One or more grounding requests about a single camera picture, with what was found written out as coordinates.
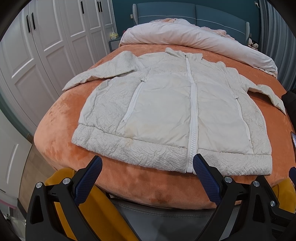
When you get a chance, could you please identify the white puffer jacket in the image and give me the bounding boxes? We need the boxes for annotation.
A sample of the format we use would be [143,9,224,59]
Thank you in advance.
[64,48,285,176]

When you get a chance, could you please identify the black clothing pile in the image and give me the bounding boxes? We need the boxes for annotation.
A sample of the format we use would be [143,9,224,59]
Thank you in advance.
[281,88,296,124]

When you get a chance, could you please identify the yellow garment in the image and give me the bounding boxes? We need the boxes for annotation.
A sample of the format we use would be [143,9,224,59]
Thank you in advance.
[45,168,138,241]

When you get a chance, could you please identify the orange velvet bed cover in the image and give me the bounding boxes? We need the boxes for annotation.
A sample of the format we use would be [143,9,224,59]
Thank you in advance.
[34,45,295,209]

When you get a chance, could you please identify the black smartphone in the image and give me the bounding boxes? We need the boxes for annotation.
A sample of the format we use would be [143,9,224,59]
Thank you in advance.
[290,132,296,148]

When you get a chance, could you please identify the plush toys on nightstand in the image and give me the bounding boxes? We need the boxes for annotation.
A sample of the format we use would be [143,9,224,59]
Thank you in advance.
[247,37,259,50]

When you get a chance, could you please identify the white panelled wardrobe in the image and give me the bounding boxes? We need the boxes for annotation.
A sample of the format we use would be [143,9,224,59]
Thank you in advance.
[1,1,116,133]

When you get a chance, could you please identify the grey blue curtain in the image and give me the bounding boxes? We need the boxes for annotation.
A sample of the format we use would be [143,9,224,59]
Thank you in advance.
[258,1,296,90]

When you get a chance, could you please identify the dark bedside table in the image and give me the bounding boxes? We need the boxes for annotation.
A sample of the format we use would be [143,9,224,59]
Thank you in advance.
[109,37,121,52]

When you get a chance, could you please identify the yellow tissue box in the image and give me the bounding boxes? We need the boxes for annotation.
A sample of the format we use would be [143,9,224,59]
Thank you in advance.
[110,32,119,40]

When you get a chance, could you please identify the teal upholstered headboard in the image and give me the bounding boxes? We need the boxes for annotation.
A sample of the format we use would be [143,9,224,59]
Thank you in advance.
[132,1,250,45]

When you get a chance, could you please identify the pink white duvet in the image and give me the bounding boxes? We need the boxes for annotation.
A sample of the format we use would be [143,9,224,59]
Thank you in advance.
[119,19,278,78]

